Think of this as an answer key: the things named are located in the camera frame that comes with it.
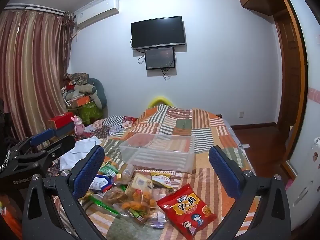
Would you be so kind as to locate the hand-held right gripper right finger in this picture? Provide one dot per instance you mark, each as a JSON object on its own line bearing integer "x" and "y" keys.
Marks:
{"x": 222, "y": 172}

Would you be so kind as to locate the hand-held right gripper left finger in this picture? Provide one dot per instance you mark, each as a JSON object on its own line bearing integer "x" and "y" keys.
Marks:
{"x": 90, "y": 170}

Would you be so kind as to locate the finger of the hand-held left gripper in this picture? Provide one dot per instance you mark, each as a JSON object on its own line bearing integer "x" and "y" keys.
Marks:
{"x": 42, "y": 136}
{"x": 60, "y": 146}

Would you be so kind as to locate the yellow cake packet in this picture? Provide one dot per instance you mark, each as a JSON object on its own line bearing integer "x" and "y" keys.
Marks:
{"x": 138, "y": 183}

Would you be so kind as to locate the clear orange ball snack packet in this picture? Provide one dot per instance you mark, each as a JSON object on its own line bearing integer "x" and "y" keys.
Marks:
{"x": 140, "y": 202}

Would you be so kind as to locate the clear plastic storage box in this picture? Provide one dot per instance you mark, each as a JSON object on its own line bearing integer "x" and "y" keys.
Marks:
{"x": 160, "y": 155}

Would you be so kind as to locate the dark box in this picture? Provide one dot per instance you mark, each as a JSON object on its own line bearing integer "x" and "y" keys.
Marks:
{"x": 65, "y": 130}

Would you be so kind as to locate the white cloth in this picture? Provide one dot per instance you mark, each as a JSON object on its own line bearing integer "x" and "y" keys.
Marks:
{"x": 82, "y": 145}

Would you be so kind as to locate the red box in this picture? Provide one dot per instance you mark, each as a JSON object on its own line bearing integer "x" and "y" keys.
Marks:
{"x": 61, "y": 120}

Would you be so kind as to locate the pink plush toy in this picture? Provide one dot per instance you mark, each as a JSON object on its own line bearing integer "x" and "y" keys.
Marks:
{"x": 78, "y": 127}

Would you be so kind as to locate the blue white snack packet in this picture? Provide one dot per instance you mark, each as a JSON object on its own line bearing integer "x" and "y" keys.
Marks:
{"x": 112, "y": 195}

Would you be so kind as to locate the orange cloth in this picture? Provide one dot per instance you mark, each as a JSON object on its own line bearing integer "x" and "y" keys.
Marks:
{"x": 10, "y": 220}

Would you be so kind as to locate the striped patchwork blanket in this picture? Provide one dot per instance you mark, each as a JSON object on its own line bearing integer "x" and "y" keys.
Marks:
{"x": 207, "y": 135}

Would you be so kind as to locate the orange cardboard box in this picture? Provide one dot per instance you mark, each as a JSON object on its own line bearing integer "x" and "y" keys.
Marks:
{"x": 78, "y": 100}

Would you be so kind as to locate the red cartoon snack packet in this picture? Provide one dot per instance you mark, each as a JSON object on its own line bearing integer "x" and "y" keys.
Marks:
{"x": 187, "y": 210}

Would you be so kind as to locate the checkered patchwork cloth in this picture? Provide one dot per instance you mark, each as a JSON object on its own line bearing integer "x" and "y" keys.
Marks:
{"x": 115, "y": 121}

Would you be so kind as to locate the grey plush toy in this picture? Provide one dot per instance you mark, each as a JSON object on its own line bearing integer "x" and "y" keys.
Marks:
{"x": 80, "y": 90}

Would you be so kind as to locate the red patterned pouch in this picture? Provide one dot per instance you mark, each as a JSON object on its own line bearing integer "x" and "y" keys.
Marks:
{"x": 128, "y": 122}

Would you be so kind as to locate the pink slipper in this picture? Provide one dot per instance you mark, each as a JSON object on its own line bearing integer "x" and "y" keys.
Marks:
{"x": 289, "y": 185}

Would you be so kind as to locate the floral patterned cloth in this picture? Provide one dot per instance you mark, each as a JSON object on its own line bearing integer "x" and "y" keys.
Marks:
{"x": 77, "y": 78}

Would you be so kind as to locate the grey-green cushion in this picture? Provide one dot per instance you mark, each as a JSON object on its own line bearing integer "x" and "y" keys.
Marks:
{"x": 100, "y": 90}

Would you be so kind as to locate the striped brown curtain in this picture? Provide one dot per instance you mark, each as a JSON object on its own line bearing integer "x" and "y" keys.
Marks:
{"x": 30, "y": 67}

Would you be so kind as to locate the white door with stickers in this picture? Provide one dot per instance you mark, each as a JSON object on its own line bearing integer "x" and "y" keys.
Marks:
{"x": 312, "y": 155}

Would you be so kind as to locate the yellow plastic chair back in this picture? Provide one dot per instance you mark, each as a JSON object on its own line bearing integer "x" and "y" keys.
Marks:
{"x": 160, "y": 100}

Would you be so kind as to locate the white air conditioner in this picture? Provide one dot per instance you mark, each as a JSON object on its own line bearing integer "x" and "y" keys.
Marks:
{"x": 97, "y": 12}

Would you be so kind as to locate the small black wall monitor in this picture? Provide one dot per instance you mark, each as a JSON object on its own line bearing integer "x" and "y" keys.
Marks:
{"x": 160, "y": 57}

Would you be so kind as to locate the large black wall television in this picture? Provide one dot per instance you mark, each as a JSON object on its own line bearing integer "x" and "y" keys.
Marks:
{"x": 158, "y": 32}

